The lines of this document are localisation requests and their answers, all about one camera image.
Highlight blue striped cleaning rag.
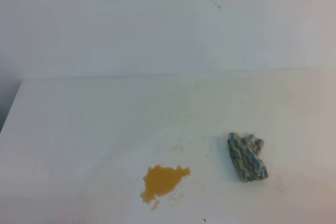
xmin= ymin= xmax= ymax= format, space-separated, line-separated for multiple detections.
xmin=227 ymin=132 xmax=268 ymax=183

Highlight orange coffee stain puddle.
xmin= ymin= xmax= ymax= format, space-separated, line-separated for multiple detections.
xmin=140 ymin=165 xmax=191 ymax=210

